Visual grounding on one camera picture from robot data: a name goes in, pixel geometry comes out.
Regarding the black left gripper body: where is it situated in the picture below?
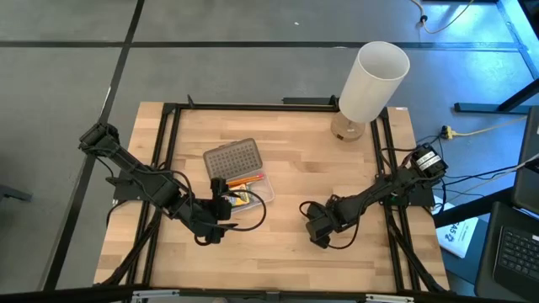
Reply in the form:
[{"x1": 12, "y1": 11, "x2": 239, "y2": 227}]
[{"x1": 209, "y1": 192, "x2": 232, "y2": 209}]

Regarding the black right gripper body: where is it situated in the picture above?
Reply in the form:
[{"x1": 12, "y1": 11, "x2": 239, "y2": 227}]
[{"x1": 313, "y1": 197, "x2": 344, "y2": 224}]

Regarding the orange pencil pink eraser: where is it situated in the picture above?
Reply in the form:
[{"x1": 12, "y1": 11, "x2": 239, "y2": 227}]
[{"x1": 227, "y1": 178, "x2": 264, "y2": 189}]

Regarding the yellow green crayon box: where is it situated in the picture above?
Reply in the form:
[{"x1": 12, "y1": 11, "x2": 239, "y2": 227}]
[{"x1": 225, "y1": 189, "x2": 253, "y2": 209}]

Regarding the orange pencil red eraser cap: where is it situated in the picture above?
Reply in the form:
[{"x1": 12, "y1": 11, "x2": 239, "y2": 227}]
[{"x1": 229, "y1": 173, "x2": 266, "y2": 185}]

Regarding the translucent plastic pencil case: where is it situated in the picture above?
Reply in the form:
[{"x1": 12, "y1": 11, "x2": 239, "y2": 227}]
[{"x1": 202, "y1": 137, "x2": 275, "y2": 215}]

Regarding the white shade wooden base lamp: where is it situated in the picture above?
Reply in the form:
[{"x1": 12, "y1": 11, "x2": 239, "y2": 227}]
[{"x1": 330, "y1": 40, "x2": 411, "y2": 143}]

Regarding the white booklet blue print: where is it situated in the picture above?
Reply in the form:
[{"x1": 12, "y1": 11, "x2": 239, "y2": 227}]
[{"x1": 435, "y1": 201, "x2": 480, "y2": 259}]

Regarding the black diagonal bar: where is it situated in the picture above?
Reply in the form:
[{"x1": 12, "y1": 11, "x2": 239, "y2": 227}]
[{"x1": 432, "y1": 187, "x2": 514, "y2": 228}]

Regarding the black floor stand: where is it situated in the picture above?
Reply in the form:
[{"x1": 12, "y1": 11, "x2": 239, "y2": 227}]
[{"x1": 453, "y1": 77, "x2": 539, "y2": 114}]

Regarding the black laptop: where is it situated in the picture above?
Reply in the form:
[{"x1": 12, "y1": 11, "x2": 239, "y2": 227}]
[{"x1": 474, "y1": 200, "x2": 539, "y2": 302}]

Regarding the dark grey furniture leg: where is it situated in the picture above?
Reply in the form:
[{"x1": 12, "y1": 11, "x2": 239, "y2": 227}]
[{"x1": 0, "y1": 183, "x2": 34, "y2": 203}]

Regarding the black flat panel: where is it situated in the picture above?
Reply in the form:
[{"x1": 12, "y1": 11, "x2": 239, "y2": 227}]
[{"x1": 511, "y1": 104, "x2": 539, "y2": 215}]

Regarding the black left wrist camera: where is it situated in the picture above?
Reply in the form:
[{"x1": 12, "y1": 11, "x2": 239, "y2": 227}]
[{"x1": 212, "y1": 205, "x2": 233, "y2": 221}]

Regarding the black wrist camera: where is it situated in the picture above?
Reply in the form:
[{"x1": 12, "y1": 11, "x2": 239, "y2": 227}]
[
  {"x1": 305, "y1": 216, "x2": 333, "y2": 242},
  {"x1": 212, "y1": 205, "x2": 233, "y2": 221}
]

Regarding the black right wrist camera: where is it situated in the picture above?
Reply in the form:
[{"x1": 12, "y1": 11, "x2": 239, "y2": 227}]
[{"x1": 305, "y1": 216, "x2": 333, "y2": 242}]

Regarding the black right camera cable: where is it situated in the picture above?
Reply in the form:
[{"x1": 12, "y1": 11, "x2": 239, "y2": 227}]
[{"x1": 299, "y1": 200, "x2": 364, "y2": 250}]

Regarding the black aluminium table frame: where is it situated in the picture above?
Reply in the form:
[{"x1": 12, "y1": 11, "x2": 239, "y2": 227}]
[{"x1": 94, "y1": 94, "x2": 451, "y2": 303}]

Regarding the silver metal bracket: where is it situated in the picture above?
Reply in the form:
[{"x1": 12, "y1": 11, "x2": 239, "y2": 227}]
[
  {"x1": 364, "y1": 293, "x2": 416, "y2": 303},
  {"x1": 131, "y1": 288, "x2": 181, "y2": 302}
]

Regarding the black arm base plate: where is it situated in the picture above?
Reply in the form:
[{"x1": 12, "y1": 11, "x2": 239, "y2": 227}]
[
  {"x1": 112, "y1": 166, "x2": 169, "y2": 204},
  {"x1": 381, "y1": 184, "x2": 435, "y2": 208}
]

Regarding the yellow extension cord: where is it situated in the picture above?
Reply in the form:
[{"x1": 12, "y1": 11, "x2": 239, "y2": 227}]
[{"x1": 440, "y1": 115, "x2": 530, "y2": 141}]

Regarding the yellow floor cable black plug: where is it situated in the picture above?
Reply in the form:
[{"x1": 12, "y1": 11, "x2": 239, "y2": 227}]
[{"x1": 410, "y1": 0, "x2": 476, "y2": 35}]

